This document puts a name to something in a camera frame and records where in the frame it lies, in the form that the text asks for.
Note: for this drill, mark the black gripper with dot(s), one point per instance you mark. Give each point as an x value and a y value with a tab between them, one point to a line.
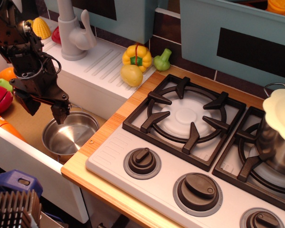
41	85

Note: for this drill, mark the small steel pot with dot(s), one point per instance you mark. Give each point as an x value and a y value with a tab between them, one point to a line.
64	140

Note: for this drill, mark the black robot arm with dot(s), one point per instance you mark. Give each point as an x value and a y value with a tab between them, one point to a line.
19	45

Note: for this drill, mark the left brown stove knob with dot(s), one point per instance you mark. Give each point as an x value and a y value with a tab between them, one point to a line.
142	163

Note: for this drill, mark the brown stove knob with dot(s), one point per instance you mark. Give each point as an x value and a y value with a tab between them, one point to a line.
142	163
197	194
260	218

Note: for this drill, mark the white stove top panel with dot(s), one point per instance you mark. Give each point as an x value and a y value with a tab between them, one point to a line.
107	162

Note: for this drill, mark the middle brown stove knob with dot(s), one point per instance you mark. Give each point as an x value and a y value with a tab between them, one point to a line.
197	194

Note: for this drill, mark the large steel pot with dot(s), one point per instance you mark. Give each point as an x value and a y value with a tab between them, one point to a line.
269	144

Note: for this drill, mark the right brown stove knob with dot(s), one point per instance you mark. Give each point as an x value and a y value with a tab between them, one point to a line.
260	218

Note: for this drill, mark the orange toy fruit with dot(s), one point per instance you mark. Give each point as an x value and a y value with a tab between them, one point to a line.
7	74

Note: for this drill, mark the orange toy carrot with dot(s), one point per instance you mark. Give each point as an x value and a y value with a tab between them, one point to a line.
11	129

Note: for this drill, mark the grey toy faucet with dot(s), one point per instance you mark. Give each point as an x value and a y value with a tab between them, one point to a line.
75	41

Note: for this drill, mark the red toy pepper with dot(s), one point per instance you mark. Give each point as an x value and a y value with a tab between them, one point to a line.
56	36

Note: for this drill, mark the blue plastic part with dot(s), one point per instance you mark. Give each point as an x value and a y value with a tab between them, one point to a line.
16	180

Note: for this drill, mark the yellow toy corn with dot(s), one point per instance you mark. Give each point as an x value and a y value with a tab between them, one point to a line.
41	29

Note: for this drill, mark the yellow toy potato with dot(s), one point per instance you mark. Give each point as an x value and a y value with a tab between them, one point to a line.
131	75

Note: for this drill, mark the yellow toy bell pepper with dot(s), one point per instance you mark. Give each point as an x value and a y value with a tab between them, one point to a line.
137	55

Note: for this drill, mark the green toy broccoli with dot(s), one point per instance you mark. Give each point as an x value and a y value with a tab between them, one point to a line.
161	62

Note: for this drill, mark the left teal cabinet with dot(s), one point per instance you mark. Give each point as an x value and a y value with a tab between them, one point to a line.
130	19

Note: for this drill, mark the teal cabinet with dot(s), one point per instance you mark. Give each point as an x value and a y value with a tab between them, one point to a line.
235	39
130	19

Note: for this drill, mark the left black burner grate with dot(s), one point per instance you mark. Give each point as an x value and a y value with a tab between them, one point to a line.
186	120

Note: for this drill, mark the black burner grate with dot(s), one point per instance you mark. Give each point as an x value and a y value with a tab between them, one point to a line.
241	166
186	120

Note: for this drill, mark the right black burner grate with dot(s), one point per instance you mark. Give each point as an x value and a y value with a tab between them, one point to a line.
241	166

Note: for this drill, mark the right teal cabinet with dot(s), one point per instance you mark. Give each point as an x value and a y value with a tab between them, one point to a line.
235	39

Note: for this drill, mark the cream flower-shaped plate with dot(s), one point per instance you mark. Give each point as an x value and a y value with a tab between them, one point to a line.
274	107

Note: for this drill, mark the orange toy food on shelf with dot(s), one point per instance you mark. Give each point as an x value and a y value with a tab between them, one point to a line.
276	6

